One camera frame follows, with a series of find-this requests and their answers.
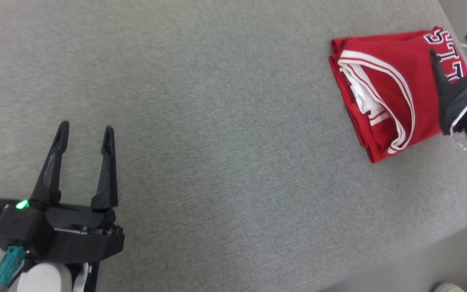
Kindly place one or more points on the red lettered basketball jersey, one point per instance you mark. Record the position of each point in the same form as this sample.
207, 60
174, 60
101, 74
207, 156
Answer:
387, 93

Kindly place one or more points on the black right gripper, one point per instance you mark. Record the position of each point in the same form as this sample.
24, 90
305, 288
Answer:
458, 105

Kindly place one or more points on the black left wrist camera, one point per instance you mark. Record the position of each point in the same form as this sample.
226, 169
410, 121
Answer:
22, 231

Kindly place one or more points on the white shoe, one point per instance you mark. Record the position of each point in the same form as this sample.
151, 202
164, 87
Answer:
448, 288

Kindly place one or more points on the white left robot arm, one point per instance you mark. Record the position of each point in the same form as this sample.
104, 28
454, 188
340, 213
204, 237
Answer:
43, 280

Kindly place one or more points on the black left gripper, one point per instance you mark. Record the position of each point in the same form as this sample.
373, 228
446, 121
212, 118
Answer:
83, 239

